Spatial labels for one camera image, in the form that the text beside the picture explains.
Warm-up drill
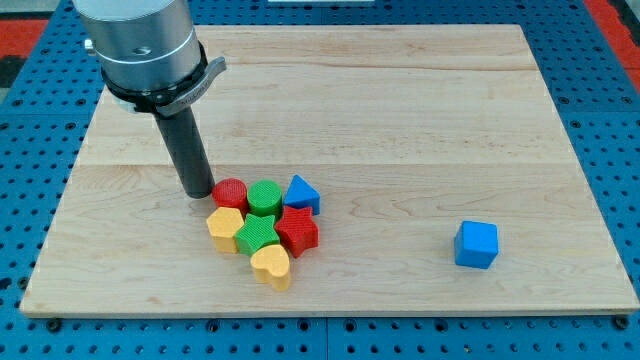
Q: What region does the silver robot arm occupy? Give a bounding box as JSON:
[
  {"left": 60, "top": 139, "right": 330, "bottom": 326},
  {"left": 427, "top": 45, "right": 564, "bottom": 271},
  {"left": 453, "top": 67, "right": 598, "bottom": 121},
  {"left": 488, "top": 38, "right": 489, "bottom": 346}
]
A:
[{"left": 73, "top": 0, "right": 201, "bottom": 91}]

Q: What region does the yellow heart block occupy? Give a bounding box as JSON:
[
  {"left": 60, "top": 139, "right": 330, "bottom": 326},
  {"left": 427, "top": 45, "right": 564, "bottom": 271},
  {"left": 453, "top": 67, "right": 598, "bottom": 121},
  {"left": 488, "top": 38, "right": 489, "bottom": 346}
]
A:
[{"left": 250, "top": 244, "right": 291, "bottom": 291}]

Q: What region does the blue triangle block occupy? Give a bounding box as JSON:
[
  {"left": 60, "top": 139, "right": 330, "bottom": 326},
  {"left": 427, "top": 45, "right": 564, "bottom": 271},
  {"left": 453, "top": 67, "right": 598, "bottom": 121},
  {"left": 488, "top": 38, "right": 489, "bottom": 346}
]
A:
[{"left": 284, "top": 174, "right": 321, "bottom": 215}]

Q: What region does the red star block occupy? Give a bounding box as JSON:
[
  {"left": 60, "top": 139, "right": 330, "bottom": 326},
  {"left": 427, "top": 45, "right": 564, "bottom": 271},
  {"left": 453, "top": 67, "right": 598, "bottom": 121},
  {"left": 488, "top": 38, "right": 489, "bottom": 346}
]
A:
[{"left": 274, "top": 206, "right": 319, "bottom": 258}]

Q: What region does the green cylinder block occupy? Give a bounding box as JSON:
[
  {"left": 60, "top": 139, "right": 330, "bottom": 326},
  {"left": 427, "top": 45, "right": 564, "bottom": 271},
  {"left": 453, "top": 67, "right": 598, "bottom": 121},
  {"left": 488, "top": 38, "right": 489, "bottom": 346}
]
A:
[{"left": 247, "top": 179, "right": 282, "bottom": 218}]

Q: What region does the green star block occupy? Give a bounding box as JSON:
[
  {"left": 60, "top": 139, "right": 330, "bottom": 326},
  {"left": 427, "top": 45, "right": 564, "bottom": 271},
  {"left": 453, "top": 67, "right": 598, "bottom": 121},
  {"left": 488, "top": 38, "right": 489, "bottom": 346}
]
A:
[{"left": 235, "top": 213, "right": 280, "bottom": 256}]

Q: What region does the red cylinder block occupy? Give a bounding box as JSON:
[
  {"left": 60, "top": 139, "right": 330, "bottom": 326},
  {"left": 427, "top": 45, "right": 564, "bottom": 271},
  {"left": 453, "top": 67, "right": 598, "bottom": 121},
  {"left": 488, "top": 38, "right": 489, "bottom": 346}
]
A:
[{"left": 211, "top": 178, "right": 249, "bottom": 216}]

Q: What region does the wooden board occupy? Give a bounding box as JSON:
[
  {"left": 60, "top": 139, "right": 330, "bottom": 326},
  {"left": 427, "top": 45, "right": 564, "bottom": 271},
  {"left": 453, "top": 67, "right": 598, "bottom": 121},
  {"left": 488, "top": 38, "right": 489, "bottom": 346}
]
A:
[{"left": 20, "top": 25, "right": 639, "bottom": 319}]

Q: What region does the yellow hexagon block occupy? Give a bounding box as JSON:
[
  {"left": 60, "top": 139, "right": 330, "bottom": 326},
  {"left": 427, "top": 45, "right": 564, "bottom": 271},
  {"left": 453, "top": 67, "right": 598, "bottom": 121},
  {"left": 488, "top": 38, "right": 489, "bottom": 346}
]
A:
[{"left": 206, "top": 207, "right": 244, "bottom": 253}]

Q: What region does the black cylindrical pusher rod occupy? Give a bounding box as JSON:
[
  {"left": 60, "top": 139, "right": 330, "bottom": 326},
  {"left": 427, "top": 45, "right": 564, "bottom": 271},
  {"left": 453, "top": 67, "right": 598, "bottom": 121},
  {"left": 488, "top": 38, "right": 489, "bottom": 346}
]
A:
[{"left": 154, "top": 107, "right": 215, "bottom": 199}]

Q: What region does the blue cube block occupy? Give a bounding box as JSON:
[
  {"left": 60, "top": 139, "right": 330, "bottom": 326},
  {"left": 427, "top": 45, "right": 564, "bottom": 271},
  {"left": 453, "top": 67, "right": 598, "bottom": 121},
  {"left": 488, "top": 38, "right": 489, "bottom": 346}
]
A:
[{"left": 454, "top": 220, "right": 500, "bottom": 269}]

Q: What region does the black clamp with grey lever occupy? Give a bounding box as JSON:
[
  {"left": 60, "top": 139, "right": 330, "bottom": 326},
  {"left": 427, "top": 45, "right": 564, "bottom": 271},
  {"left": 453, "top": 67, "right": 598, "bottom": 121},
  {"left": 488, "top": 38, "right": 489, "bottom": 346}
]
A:
[{"left": 101, "top": 43, "right": 227, "bottom": 117}]

